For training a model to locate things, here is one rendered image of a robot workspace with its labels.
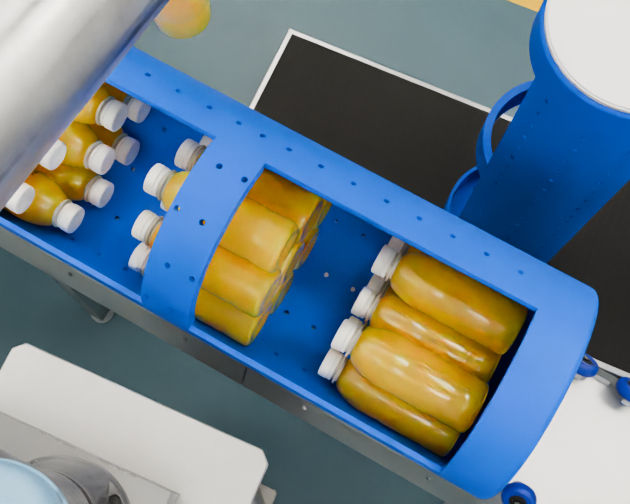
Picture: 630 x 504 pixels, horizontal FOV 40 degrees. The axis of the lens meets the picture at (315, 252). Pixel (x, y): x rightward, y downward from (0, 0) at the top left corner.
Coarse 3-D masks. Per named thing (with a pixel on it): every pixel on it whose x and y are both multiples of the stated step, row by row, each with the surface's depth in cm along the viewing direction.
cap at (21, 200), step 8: (24, 184) 109; (16, 192) 107; (24, 192) 108; (32, 192) 110; (16, 200) 107; (24, 200) 109; (32, 200) 111; (8, 208) 109; (16, 208) 108; (24, 208) 110
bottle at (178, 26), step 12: (180, 0) 91; (192, 0) 92; (204, 0) 95; (168, 12) 93; (180, 12) 94; (192, 12) 95; (204, 12) 97; (156, 24) 98; (168, 24) 96; (180, 24) 96; (192, 24) 97; (204, 24) 99; (168, 36) 99; (180, 36) 98; (192, 36) 99
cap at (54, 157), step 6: (54, 144) 108; (60, 144) 108; (54, 150) 108; (60, 150) 109; (66, 150) 111; (48, 156) 107; (54, 156) 108; (60, 156) 110; (42, 162) 108; (48, 162) 108; (54, 162) 109; (60, 162) 111; (48, 168) 109; (54, 168) 110
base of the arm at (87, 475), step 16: (32, 464) 83; (48, 464) 83; (64, 464) 83; (80, 464) 85; (96, 464) 87; (80, 480) 81; (96, 480) 83; (112, 480) 86; (96, 496) 81; (112, 496) 86
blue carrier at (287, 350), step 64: (128, 64) 103; (128, 128) 125; (192, 128) 99; (256, 128) 101; (128, 192) 125; (192, 192) 96; (320, 192) 97; (384, 192) 100; (64, 256) 106; (128, 256) 119; (192, 256) 96; (320, 256) 121; (448, 256) 95; (512, 256) 99; (192, 320) 104; (320, 320) 120; (576, 320) 94; (320, 384) 112; (512, 384) 91; (512, 448) 92
